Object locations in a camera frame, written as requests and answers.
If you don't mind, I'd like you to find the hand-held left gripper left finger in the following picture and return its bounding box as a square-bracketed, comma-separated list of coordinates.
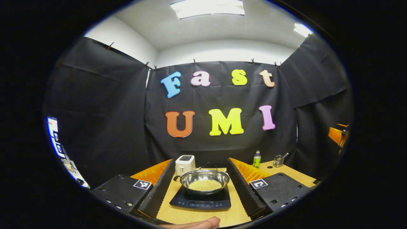
[91, 158, 176, 220]

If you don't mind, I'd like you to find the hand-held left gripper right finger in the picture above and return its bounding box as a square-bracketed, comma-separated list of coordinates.
[226, 157, 312, 220]

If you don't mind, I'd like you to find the black induction cooktop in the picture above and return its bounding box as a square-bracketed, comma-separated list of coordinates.
[169, 185, 231, 210]

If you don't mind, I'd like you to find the steel pot with black handle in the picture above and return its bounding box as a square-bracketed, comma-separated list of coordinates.
[173, 169, 230, 195]

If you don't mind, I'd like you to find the white toaster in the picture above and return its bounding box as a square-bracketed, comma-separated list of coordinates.
[175, 155, 196, 176]

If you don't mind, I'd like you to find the pile of soybeans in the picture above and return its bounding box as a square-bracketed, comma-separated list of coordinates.
[188, 180, 222, 191]

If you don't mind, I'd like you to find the ceiling light panel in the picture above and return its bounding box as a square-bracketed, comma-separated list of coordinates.
[170, 0, 245, 19]
[293, 23, 314, 38]

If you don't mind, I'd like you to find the white blue printed board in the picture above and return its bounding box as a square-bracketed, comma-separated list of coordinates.
[47, 117, 67, 159]

